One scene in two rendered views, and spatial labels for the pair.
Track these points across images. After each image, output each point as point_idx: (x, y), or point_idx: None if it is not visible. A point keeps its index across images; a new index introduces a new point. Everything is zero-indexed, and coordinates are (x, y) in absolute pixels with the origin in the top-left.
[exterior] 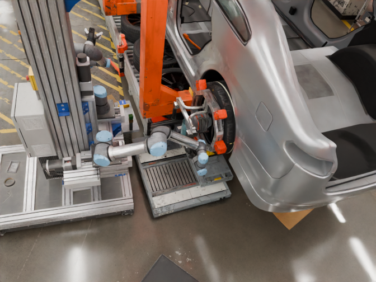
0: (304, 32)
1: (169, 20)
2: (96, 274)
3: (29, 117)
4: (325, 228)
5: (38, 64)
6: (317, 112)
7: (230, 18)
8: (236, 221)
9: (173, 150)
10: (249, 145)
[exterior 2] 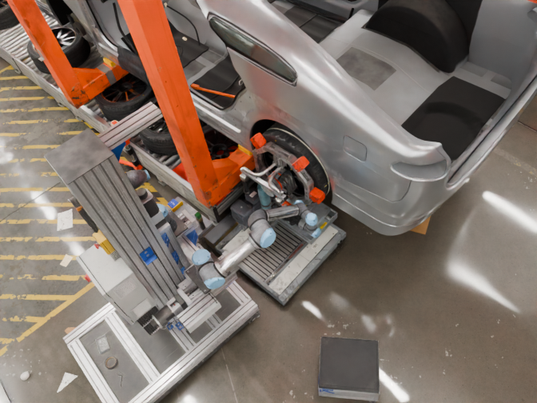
0: (319, 6)
1: None
2: (264, 397)
3: (121, 285)
4: (459, 210)
5: (111, 228)
6: (390, 99)
7: (261, 62)
8: (368, 257)
9: None
10: (351, 180)
